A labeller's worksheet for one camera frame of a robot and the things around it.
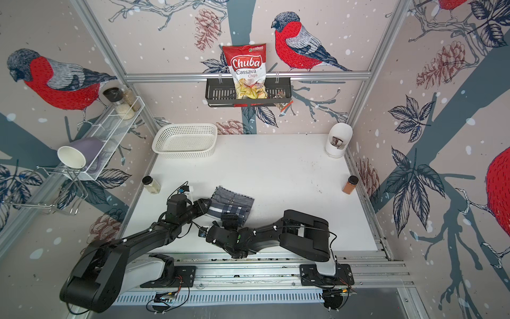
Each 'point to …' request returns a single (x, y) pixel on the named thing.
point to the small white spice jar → (151, 185)
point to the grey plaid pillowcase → (224, 201)
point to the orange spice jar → (350, 185)
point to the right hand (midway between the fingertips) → (225, 219)
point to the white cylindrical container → (340, 135)
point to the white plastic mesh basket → (186, 141)
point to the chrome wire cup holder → (60, 188)
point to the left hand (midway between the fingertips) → (211, 198)
